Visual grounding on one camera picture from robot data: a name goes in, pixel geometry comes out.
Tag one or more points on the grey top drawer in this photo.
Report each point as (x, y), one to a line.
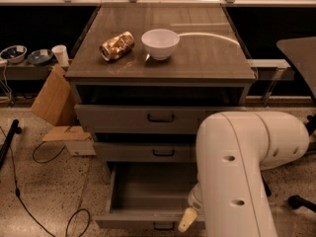
(145, 119)

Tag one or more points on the grey low shelf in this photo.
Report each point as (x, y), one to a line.
(26, 71)

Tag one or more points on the grey bottom drawer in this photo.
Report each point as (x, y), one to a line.
(148, 195)

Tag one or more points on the grey middle drawer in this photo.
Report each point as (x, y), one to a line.
(145, 152)

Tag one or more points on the grey drawer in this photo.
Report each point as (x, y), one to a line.
(145, 119)
(145, 152)
(148, 195)

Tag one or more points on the black caster foot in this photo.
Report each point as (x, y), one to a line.
(295, 202)

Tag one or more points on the white bowl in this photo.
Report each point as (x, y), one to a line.
(160, 43)

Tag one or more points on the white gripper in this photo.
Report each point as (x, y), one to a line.
(196, 199)

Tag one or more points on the flat cardboard piece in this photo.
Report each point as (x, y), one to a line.
(66, 133)

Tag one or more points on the grey drawer cabinet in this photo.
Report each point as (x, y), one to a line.
(207, 69)

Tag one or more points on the white paper cup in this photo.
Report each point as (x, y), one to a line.
(60, 52)

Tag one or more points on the black bar left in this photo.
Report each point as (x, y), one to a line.
(14, 129)

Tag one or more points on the leaning cardboard sheet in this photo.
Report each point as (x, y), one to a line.
(55, 103)

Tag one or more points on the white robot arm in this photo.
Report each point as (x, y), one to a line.
(232, 150)

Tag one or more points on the white box on floor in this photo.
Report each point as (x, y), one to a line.
(80, 147)

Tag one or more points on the blue bowl on shelf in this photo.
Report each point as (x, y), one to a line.
(40, 57)

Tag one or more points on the crushed gold soda can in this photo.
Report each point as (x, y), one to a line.
(116, 47)

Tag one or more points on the dark round table top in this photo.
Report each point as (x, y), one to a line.
(301, 53)

